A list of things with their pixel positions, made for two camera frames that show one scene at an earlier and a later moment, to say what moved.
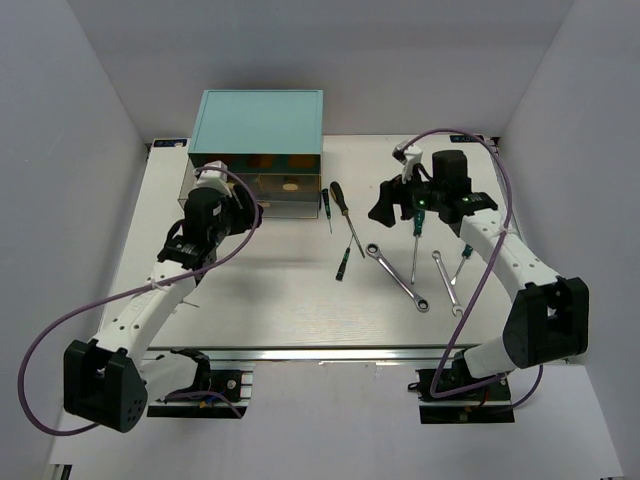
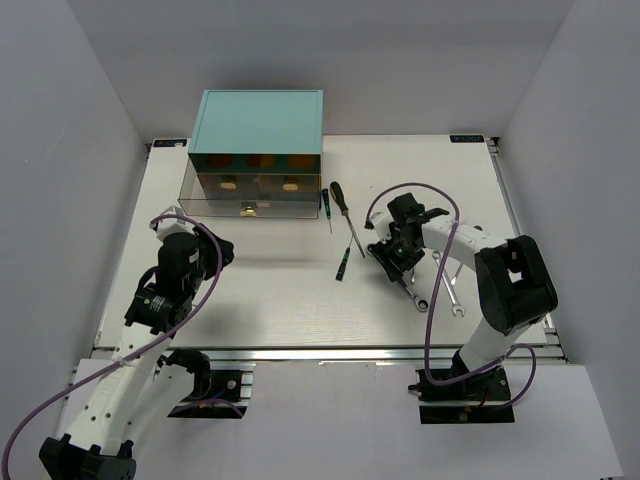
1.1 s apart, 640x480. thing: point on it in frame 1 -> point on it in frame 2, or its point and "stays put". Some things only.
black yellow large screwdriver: (338, 197) stays put
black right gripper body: (426, 195) -> (415, 253)
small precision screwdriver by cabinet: (325, 193) stays put
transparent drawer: (261, 163) stays put
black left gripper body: (233, 219) -> (208, 260)
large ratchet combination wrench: (373, 251) stays put
